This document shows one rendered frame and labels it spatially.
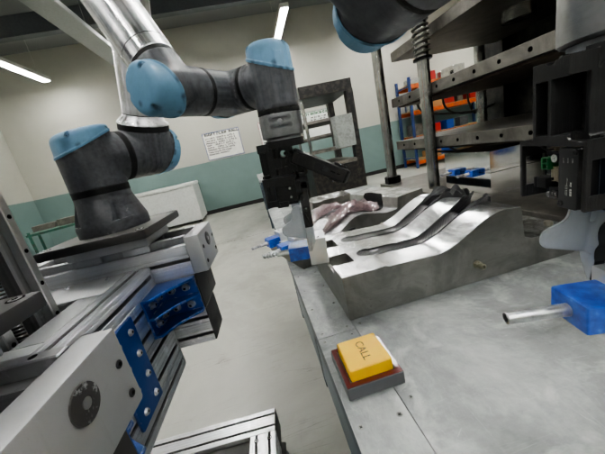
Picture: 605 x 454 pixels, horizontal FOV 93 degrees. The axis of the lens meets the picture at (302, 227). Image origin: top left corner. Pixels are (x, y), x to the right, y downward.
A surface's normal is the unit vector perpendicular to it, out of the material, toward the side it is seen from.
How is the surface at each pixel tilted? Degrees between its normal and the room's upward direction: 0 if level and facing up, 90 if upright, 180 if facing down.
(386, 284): 90
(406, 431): 0
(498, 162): 90
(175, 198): 90
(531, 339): 0
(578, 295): 0
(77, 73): 90
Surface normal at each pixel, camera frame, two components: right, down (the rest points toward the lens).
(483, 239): 0.18, 0.22
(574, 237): -0.09, 0.45
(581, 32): -0.95, 0.27
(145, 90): -0.51, 0.33
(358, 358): -0.21, -0.94
